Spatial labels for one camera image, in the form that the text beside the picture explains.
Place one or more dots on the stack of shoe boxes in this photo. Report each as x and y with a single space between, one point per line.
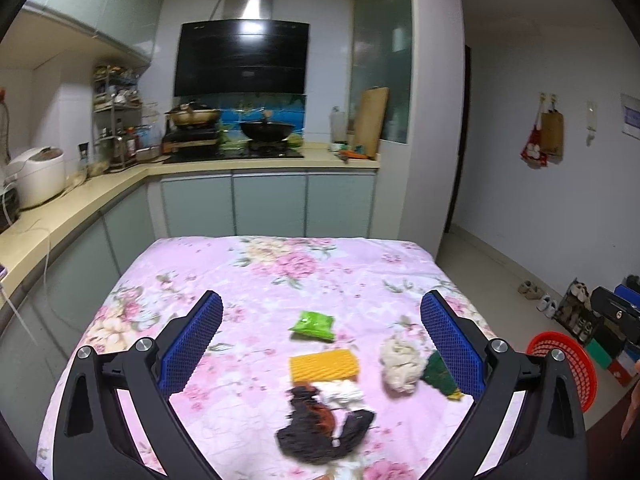
612 360

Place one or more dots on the grey electrical panel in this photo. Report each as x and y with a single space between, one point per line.
631 116

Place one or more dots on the beige paper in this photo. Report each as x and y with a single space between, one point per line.
400 365

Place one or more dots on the orange carrot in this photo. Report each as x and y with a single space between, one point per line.
356 155

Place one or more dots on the blue backsplash picture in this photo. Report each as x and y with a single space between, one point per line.
280 107

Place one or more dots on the red plastic mesh basket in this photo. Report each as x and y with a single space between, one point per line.
583 371

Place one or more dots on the clear plastic bottle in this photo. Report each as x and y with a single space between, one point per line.
338 127

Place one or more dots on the black shoe rack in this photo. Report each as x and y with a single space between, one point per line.
562 310

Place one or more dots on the frosted glass panel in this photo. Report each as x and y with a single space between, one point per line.
382 60

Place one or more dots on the person's right hand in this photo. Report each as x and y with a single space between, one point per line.
632 400

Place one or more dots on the white rice cooker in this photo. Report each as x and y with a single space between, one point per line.
37 180

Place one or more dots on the brown wrapper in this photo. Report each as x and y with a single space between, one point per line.
324 416

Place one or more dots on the green snack packet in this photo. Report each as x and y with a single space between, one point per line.
312 325

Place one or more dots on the row of shoes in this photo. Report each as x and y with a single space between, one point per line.
577 310

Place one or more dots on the red hanging bag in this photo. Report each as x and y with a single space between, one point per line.
532 152

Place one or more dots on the grey wall cabinet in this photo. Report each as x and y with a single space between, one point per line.
115 15

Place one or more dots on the beige slipper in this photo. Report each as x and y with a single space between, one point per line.
523 287
531 293

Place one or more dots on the black range hood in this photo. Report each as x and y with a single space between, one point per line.
240 57

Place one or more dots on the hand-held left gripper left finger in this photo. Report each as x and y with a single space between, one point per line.
192 345

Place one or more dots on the black gas stove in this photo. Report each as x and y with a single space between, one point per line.
270 152

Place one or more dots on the grey kitchen counter cabinet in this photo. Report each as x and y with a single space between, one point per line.
270 205

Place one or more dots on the white plastic bag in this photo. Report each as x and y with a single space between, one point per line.
345 391

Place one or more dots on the green yellow scouring sponge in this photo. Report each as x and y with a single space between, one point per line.
439 372

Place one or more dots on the metal spice rack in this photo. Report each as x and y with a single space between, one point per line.
117 110

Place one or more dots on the white sneaker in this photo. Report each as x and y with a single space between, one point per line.
543 303
551 309

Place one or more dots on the pink floral blanket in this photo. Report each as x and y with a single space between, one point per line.
280 280

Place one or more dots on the gold cooking pot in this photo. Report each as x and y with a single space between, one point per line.
192 116

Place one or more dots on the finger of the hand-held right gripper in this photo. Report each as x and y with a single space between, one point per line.
612 312
629 294

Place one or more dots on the black wok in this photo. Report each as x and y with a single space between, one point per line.
267 130

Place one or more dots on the brown hanging bag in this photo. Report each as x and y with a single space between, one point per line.
551 132

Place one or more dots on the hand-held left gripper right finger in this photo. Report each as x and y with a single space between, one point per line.
452 345

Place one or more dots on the wooden cutting board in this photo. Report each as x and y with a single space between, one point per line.
371 120

